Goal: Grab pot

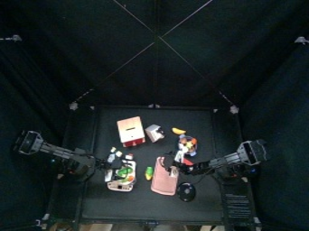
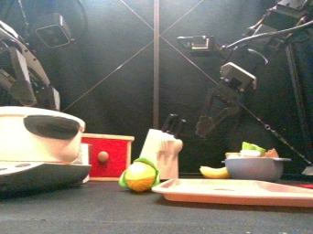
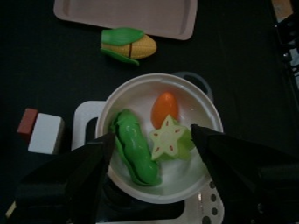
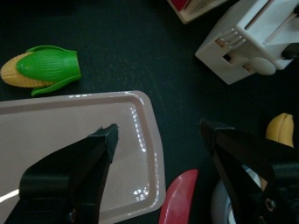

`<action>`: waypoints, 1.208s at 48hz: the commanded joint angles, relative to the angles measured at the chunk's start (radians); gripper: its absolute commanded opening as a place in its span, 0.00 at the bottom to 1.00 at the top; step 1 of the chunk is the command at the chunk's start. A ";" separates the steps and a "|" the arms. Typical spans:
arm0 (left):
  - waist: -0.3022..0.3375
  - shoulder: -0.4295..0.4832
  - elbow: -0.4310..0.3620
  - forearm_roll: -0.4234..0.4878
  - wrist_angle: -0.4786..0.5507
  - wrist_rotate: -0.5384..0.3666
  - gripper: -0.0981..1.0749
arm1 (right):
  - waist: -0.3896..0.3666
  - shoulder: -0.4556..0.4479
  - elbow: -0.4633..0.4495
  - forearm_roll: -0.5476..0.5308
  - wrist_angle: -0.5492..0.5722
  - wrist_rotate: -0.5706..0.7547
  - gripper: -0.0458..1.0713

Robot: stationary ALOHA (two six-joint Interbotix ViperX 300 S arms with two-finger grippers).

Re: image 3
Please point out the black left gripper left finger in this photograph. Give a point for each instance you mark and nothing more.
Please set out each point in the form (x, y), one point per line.
(65, 178)

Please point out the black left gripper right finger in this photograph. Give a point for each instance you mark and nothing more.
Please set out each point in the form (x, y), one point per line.
(248, 175)

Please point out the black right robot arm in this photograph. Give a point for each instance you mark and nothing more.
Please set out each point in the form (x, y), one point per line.
(288, 43)

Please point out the white toy pot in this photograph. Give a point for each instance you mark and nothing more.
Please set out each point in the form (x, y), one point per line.
(183, 99)

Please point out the white and red wooden block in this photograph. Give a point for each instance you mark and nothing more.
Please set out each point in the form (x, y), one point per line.
(42, 131)

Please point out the green toy pea pod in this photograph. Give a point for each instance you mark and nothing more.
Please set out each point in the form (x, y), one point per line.
(137, 148)

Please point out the green toy star fruit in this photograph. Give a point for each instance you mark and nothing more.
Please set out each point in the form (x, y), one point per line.
(169, 140)

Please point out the orange toy carrot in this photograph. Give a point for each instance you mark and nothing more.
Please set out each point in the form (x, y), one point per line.
(164, 108)

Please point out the yellow toy corn cob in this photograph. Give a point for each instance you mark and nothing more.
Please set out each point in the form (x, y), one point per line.
(129, 45)

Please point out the pink plastic tray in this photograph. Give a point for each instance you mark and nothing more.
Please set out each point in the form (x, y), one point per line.
(132, 14)

